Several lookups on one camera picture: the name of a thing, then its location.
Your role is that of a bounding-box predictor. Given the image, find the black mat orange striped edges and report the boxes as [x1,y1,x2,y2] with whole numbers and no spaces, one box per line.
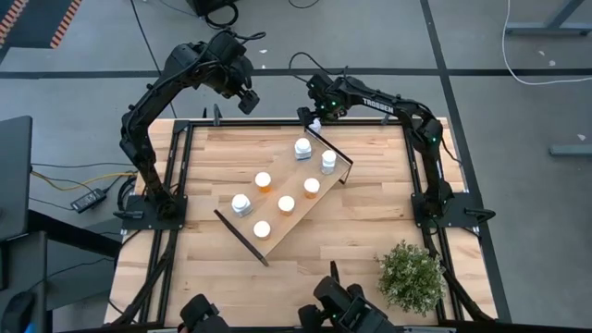
[0,0,83,64]

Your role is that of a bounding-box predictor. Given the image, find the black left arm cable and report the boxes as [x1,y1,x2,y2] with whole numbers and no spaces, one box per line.
[210,28,267,47]

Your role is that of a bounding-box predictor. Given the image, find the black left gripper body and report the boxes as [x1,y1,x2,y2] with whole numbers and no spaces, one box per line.
[202,30,255,97]

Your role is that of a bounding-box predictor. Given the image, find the black power adapter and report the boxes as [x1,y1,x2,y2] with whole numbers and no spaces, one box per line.
[69,188,108,215]

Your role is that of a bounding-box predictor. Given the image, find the grey metal stand base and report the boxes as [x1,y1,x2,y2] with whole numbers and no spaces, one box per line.
[504,0,592,37]

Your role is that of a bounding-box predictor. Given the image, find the long black floor cable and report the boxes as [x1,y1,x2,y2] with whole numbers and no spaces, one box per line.
[129,0,179,119]

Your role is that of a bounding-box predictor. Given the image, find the white floor cable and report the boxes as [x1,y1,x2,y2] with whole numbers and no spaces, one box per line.
[501,0,592,87]

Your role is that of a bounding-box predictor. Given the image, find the black box on floor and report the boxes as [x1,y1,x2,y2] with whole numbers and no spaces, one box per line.
[187,0,237,18]

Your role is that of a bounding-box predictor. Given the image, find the black looped cable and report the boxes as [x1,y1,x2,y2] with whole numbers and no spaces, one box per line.
[203,2,241,31]

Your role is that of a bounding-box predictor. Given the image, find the thin black cable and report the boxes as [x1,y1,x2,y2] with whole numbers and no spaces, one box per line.
[30,161,135,169]

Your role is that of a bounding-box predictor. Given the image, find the black computer mouse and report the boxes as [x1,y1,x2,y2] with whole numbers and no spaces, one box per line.
[1,290,37,333]

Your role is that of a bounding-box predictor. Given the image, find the orange pill bottle white cap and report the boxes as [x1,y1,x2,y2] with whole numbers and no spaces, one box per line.
[302,177,321,200]
[253,171,273,194]
[253,220,272,241]
[277,194,296,217]

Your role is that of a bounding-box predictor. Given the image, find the wooden shelf with black frames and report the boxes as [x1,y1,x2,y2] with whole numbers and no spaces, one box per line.
[214,125,355,267]

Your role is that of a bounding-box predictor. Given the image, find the grey metal bar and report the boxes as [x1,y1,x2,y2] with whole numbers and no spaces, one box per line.
[549,144,592,156]

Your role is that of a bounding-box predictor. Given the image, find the dark grey desk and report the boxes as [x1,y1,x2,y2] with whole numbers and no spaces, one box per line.
[0,207,122,333]

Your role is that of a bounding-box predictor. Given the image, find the small green potted plant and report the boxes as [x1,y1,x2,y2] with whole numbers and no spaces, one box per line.
[375,239,448,318]

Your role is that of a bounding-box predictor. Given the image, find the dark grey monitor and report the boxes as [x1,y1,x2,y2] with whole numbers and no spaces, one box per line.
[0,115,33,241]

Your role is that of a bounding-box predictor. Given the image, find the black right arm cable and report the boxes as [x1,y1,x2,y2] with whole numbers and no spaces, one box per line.
[289,51,349,84]

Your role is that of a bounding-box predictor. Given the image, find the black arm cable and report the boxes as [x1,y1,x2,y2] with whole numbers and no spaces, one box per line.
[289,51,349,84]
[210,28,267,47]

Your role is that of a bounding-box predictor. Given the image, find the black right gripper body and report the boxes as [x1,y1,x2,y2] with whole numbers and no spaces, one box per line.
[304,72,349,122]

